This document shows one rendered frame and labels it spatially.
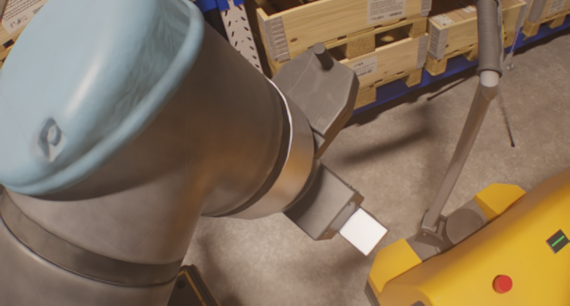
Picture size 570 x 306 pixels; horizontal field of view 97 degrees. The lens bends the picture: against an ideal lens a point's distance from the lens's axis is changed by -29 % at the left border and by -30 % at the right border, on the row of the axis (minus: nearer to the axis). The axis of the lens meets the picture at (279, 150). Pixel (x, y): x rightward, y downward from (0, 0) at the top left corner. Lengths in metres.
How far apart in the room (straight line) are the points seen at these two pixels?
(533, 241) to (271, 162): 0.78
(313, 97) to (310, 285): 1.45
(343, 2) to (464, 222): 0.97
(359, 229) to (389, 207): 1.49
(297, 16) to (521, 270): 1.10
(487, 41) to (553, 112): 2.14
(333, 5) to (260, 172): 1.22
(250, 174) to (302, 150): 0.05
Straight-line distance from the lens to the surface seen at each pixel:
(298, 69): 0.25
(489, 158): 2.12
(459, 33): 1.98
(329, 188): 0.26
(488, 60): 0.50
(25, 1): 1.18
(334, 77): 0.24
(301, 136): 0.20
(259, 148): 0.15
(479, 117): 0.80
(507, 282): 0.78
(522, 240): 0.87
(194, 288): 1.44
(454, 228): 1.31
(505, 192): 1.59
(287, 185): 0.19
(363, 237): 0.30
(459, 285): 0.78
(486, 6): 0.55
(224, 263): 1.78
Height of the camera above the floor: 1.60
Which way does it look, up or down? 53 degrees down
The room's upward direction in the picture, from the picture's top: 17 degrees counter-clockwise
